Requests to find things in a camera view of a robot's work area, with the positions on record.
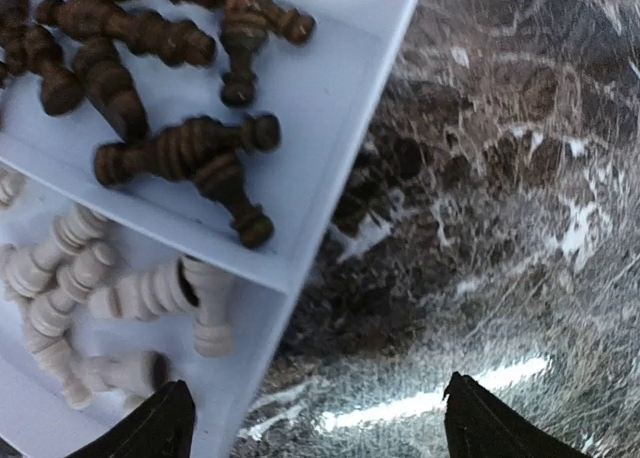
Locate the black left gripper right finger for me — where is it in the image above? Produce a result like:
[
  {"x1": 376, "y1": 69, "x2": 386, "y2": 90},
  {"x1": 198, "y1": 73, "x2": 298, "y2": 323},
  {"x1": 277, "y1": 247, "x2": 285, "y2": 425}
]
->
[{"x1": 444, "y1": 372, "x2": 584, "y2": 458}]

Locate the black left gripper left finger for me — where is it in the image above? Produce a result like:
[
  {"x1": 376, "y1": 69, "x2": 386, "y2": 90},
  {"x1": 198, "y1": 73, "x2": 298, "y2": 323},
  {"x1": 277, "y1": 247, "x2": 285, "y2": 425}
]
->
[{"x1": 68, "y1": 380, "x2": 196, "y2": 458}]

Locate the cream white chess piece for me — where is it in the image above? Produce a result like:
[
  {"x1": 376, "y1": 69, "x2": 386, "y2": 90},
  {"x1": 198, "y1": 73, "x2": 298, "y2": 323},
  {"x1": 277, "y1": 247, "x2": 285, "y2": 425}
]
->
[
  {"x1": 23, "y1": 323, "x2": 92, "y2": 410},
  {"x1": 30, "y1": 241, "x2": 117, "y2": 337},
  {"x1": 87, "y1": 258, "x2": 200, "y2": 321},
  {"x1": 1, "y1": 203, "x2": 109, "y2": 298},
  {"x1": 78, "y1": 350, "x2": 171, "y2": 399},
  {"x1": 181, "y1": 255, "x2": 235, "y2": 358}
]

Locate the dark brown chess piece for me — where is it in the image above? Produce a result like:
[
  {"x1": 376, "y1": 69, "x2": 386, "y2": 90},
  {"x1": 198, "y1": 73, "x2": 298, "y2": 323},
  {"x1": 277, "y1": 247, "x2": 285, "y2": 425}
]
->
[
  {"x1": 24, "y1": 25, "x2": 85, "y2": 116},
  {"x1": 220, "y1": 0, "x2": 316, "y2": 107},
  {"x1": 93, "y1": 114, "x2": 281, "y2": 187},
  {"x1": 191, "y1": 152, "x2": 275, "y2": 249},
  {"x1": 1, "y1": 0, "x2": 31, "y2": 76},
  {"x1": 72, "y1": 37, "x2": 149, "y2": 143},
  {"x1": 35, "y1": 0, "x2": 216, "y2": 67}
]

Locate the white divided plastic tray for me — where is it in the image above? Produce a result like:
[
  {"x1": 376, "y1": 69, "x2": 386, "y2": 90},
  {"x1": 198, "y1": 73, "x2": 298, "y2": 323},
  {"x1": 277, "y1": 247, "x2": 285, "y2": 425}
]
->
[{"x1": 1, "y1": 0, "x2": 418, "y2": 457}]

